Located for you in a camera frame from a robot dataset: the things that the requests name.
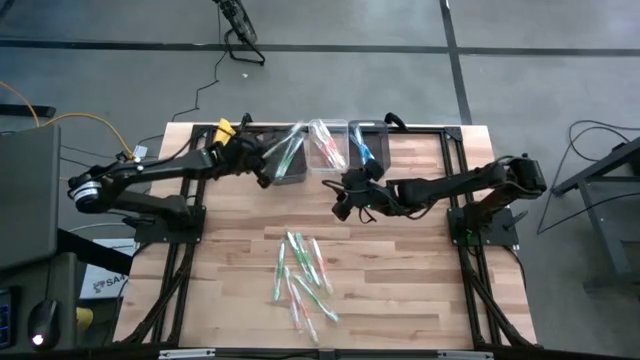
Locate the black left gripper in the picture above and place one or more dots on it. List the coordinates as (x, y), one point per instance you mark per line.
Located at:
(240, 155)

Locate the blue toothbrush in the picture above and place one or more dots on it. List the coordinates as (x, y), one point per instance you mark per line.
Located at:
(366, 152)
(357, 140)

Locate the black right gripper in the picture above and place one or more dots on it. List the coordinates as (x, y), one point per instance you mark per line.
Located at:
(365, 192)

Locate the black display device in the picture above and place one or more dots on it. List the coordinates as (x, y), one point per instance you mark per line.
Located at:
(5, 320)

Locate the black side table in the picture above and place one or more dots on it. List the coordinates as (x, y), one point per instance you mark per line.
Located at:
(607, 200)

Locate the silver metal bracket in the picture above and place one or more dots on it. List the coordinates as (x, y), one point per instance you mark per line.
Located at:
(465, 354)
(187, 354)

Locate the yellow cloth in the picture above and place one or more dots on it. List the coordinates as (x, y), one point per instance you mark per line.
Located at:
(225, 131)

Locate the yellow black power plug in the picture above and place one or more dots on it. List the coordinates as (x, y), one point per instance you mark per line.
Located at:
(121, 157)

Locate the white cardboard box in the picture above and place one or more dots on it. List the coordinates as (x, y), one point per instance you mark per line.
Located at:
(102, 282)

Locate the dark grey plastic bin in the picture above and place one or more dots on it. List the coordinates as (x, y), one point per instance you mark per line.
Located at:
(298, 174)

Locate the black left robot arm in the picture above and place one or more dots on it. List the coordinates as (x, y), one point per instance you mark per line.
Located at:
(150, 172)

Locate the black flat bar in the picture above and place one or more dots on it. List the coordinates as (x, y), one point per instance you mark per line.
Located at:
(27, 110)

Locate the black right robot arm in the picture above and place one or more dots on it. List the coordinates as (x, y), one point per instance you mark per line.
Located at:
(450, 182)

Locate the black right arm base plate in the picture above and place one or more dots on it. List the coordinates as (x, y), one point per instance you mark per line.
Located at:
(502, 232)

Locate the black floor fan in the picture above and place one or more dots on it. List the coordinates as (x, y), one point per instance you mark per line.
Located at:
(240, 27)

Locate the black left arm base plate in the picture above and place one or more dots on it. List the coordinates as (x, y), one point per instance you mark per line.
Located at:
(150, 235)

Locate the white power adapter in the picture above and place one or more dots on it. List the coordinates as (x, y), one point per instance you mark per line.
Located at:
(140, 150)

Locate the clear plastic bin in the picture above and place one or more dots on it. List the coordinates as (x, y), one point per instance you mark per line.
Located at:
(315, 165)
(382, 145)

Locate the right clear plastic bin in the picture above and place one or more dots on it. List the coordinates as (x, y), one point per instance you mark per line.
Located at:
(382, 145)

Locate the green toothbrush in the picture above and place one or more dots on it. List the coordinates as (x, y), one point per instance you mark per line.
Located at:
(285, 141)
(307, 260)
(296, 150)
(315, 297)
(278, 272)
(298, 256)
(285, 162)

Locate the orange toothbrush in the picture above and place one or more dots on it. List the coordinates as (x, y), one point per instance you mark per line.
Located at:
(336, 154)
(290, 300)
(323, 267)
(325, 142)
(304, 312)

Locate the black computer mouse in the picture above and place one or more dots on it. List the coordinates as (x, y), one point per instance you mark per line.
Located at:
(44, 325)

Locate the yellow small object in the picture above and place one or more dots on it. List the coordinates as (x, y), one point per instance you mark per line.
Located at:
(84, 318)

